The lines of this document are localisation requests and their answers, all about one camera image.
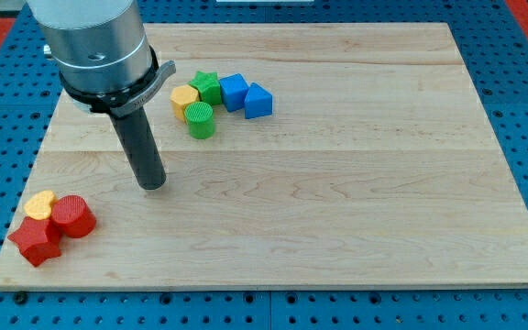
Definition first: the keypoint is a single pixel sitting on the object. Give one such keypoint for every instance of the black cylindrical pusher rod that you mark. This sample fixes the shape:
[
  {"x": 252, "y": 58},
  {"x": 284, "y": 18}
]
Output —
[{"x": 136, "y": 138}]

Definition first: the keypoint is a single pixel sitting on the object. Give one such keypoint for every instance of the red star block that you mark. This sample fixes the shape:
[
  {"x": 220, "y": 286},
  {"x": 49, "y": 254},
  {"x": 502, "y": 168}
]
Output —
[{"x": 37, "y": 240}]

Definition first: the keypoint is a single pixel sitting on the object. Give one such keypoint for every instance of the yellow heart block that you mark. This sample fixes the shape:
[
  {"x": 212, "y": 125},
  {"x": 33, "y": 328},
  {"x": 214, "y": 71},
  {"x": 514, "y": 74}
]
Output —
[{"x": 39, "y": 206}]

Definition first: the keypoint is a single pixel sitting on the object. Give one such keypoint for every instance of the wooden board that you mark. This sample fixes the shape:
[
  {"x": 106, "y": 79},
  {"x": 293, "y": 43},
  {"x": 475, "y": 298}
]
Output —
[{"x": 377, "y": 170}]

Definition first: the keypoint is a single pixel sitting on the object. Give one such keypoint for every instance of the blue cube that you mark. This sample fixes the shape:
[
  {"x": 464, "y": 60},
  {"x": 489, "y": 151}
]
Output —
[{"x": 234, "y": 89}]

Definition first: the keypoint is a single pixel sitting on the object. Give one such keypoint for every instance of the yellow hexagon block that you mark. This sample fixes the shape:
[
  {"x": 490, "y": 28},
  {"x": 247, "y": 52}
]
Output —
[{"x": 180, "y": 98}]

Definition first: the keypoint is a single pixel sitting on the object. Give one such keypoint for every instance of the blue triangle block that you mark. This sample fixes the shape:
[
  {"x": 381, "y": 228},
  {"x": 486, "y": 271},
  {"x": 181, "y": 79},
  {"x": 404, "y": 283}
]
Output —
[{"x": 258, "y": 102}]

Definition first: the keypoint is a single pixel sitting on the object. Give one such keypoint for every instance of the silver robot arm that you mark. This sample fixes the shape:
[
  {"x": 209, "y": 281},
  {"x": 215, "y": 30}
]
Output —
[{"x": 107, "y": 65}]

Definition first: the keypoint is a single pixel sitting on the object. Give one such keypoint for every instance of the red cylinder block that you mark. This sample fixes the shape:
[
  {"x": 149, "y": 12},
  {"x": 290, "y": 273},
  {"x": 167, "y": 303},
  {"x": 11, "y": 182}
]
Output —
[{"x": 73, "y": 216}]

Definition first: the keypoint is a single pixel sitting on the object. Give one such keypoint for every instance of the green star block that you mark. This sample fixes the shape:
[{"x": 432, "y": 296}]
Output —
[{"x": 208, "y": 87}]

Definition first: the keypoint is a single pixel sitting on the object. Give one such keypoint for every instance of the green cylinder block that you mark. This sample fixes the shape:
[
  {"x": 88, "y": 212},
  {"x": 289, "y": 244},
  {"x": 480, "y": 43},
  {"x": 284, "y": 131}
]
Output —
[{"x": 200, "y": 120}]

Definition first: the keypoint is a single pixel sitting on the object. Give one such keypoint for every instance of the black clamp ring mount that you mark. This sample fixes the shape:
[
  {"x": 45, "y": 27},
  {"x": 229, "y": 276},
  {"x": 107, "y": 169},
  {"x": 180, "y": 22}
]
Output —
[{"x": 126, "y": 100}]

